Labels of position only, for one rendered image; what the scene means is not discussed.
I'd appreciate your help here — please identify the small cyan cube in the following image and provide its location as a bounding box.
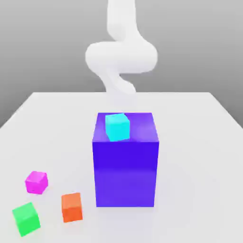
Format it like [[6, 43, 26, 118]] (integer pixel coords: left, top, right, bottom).
[[104, 112, 131, 142]]

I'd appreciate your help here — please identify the small orange cube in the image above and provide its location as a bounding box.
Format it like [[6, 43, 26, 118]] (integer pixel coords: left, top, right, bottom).
[[61, 192, 84, 223]]

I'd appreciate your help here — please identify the small magenta cube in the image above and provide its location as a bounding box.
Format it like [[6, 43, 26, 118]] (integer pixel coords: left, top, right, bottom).
[[25, 170, 49, 195]]

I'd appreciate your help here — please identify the small green cube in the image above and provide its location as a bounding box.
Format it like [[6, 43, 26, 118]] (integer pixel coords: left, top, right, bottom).
[[11, 201, 41, 237]]

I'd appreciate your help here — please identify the large purple box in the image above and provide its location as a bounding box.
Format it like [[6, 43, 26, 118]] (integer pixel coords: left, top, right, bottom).
[[92, 112, 159, 208]]

